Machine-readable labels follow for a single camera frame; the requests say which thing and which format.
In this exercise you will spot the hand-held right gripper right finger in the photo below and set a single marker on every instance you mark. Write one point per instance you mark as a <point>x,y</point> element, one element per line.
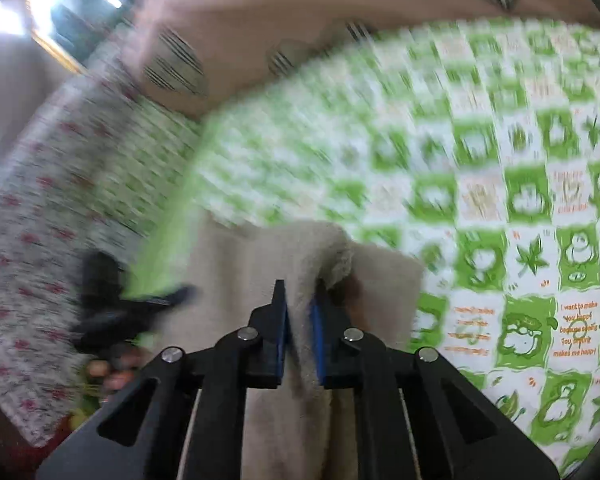
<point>319,347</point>

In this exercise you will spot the green frog print pillow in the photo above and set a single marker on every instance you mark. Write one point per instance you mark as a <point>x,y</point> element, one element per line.
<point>145,170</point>

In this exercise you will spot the person's left hand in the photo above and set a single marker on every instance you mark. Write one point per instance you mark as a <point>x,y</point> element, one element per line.
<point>122,365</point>

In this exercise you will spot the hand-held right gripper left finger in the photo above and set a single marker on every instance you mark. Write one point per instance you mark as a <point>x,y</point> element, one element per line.
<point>280,355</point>

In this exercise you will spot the bright window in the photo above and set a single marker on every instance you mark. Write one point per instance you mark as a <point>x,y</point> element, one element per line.
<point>80,15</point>

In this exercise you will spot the green frog print bedsheet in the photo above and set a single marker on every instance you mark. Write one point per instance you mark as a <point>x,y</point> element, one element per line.
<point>430,160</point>

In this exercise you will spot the pink quilt with plaid hearts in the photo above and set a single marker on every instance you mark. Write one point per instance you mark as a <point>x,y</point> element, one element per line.
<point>280,5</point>

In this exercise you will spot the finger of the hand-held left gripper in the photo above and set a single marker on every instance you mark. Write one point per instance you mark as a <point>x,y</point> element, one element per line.
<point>172,296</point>

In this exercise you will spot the beige knitted sweater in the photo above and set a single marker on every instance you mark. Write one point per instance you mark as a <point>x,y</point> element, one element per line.
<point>275,255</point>

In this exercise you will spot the floral print blanket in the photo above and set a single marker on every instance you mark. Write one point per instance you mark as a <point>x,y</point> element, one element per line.
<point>35,240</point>

